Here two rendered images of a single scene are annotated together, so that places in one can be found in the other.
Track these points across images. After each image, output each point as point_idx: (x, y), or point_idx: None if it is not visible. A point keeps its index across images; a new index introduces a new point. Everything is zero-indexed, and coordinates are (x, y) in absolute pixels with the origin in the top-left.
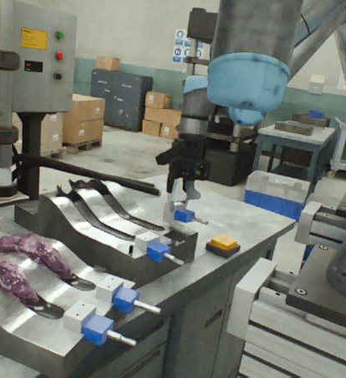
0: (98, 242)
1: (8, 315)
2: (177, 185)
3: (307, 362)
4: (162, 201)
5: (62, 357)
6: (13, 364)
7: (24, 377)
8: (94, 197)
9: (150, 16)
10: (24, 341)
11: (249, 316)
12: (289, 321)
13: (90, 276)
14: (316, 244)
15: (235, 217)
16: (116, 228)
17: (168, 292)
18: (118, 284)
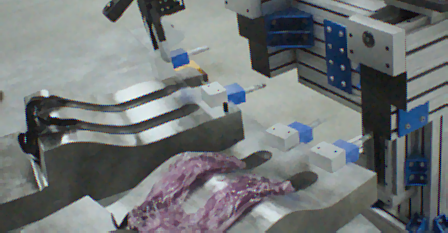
0: (182, 133)
1: (309, 201)
2: (164, 26)
3: (441, 50)
4: (20, 98)
5: (375, 176)
6: (344, 229)
7: (364, 222)
8: (74, 112)
9: None
10: (346, 197)
11: (405, 50)
12: (427, 31)
13: (241, 152)
14: None
15: (111, 56)
16: (151, 117)
17: (257, 126)
18: (287, 126)
